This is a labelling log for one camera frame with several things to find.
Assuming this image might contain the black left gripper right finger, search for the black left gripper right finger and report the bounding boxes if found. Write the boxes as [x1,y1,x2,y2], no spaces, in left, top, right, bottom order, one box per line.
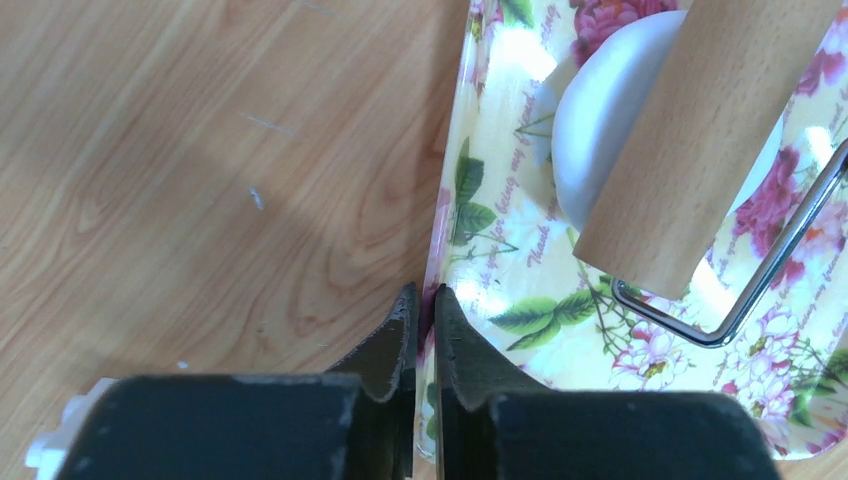
[433,286,780,479]

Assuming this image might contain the white and blue toy block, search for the white and blue toy block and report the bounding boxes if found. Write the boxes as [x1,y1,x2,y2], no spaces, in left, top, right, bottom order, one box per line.
[25,377,116,480]

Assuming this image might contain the white dough ball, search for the white dough ball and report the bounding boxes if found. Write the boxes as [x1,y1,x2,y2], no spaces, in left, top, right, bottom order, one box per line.
[551,9,786,234]

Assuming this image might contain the wooden rolling pin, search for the wooden rolling pin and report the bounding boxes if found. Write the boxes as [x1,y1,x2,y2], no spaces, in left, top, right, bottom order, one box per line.
[574,1,847,348]

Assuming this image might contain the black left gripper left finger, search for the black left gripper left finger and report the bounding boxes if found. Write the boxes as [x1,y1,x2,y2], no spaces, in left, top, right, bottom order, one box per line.
[57,283,418,479]

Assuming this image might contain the floral yellow tray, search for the floral yellow tray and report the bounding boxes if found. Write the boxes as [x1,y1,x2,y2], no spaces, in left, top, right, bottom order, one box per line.
[413,0,848,465]

